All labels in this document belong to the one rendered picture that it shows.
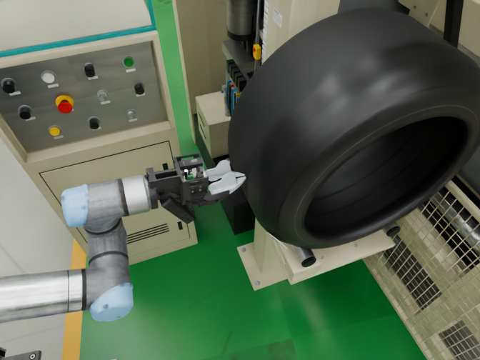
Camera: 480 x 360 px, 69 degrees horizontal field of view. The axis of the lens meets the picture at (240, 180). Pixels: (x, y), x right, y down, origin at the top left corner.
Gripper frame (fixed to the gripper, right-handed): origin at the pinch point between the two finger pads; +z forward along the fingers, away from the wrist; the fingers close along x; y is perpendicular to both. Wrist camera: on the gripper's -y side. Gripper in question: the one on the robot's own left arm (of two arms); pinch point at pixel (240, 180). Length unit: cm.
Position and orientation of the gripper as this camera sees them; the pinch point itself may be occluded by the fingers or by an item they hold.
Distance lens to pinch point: 77.5
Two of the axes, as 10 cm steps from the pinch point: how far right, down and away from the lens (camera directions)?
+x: -3.5, -7.3, 5.9
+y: 1.1, -6.6, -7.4
